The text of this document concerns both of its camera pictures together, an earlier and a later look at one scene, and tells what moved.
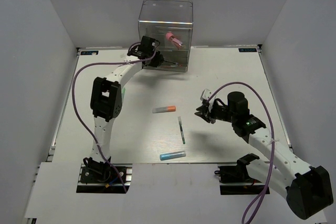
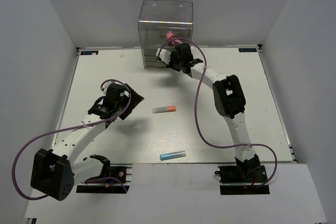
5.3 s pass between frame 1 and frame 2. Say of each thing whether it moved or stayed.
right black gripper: moved
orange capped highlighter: stayed
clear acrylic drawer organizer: stayed
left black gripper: moved
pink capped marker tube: stayed
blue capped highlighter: stayed
